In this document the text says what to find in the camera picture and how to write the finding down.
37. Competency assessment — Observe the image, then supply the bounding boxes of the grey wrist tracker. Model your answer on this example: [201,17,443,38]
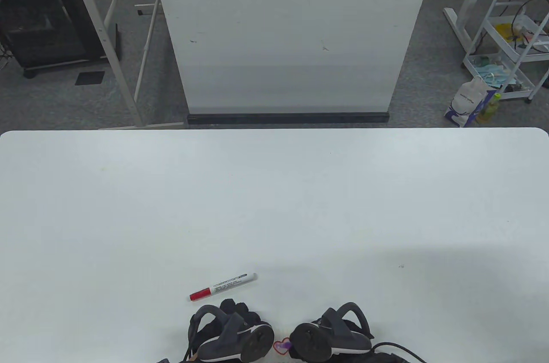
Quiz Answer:
[290,302,373,360]
[188,305,275,363]

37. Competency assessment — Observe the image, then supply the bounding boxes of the black floor plate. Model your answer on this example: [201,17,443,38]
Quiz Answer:
[75,71,105,86]

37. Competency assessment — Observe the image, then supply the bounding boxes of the grey left wrist tracker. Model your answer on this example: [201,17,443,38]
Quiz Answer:
[188,305,275,363]

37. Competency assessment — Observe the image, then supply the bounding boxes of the yellow-green bottle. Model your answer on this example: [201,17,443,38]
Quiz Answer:
[477,93,501,126]

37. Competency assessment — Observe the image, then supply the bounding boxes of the grey right wrist tracker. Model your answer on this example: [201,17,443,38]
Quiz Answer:
[290,302,373,360]

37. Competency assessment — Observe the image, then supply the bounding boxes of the white partition board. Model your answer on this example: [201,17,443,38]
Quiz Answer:
[148,0,439,115]

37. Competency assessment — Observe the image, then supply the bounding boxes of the white desk leg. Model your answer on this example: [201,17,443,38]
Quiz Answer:
[443,0,492,54]

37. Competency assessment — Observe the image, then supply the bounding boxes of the yellow item on cart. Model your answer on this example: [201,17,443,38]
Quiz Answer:
[495,24,522,41]

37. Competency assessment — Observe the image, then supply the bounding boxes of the person's right hand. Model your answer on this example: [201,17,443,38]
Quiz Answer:
[309,312,369,338]

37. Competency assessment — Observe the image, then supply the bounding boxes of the teal face masks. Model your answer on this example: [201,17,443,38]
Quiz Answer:
[470,54,517,85]

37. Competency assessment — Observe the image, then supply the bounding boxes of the black cabinet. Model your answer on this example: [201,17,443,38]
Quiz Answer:
[0,0,108,78]

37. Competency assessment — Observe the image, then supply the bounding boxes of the white plastic bag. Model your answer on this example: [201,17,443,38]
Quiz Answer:
[444,76,489,128]

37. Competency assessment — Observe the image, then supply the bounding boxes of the black board base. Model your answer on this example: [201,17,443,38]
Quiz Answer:
[187,112,390,125]

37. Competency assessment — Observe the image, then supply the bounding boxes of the white metal frame stand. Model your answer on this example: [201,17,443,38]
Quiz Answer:
[64,0,185,130]

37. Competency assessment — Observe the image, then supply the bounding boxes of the person's left hand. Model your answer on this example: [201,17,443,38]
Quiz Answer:
[220,299,263,328]

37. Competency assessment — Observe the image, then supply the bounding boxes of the black right tracker cable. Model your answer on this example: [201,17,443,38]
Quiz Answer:
[371,342,429,363]

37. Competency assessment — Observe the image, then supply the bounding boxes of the white utility cart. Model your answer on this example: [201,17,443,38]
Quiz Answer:
[462,0,549,104]

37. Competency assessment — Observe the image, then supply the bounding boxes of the white paper with heart outline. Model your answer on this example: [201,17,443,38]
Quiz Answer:
[268,329,296,363]

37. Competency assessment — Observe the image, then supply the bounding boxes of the white marker with red cap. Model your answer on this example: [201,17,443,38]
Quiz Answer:
[189,273,258,302]

